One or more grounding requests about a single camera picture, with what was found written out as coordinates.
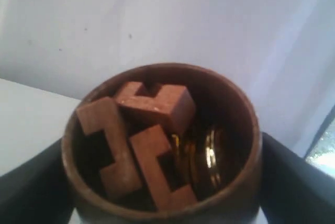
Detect brown wooden puzzle block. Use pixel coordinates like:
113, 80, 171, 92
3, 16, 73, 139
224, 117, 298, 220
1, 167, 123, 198
130, 125, 197, 211
114, 81, 196, 135
76, 97, 142, 200

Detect brown wooden cup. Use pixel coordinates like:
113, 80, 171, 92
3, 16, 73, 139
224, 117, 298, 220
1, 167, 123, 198
61, 63, 262, 223

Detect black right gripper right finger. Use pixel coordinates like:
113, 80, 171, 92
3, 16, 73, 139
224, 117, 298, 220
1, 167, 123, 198
260, 133, 334, 223

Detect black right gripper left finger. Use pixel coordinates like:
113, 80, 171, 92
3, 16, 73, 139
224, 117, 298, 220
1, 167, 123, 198
1, 140, 74, 223

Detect gold coins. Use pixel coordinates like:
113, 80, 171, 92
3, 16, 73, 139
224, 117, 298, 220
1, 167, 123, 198
170, 125, 227, 194

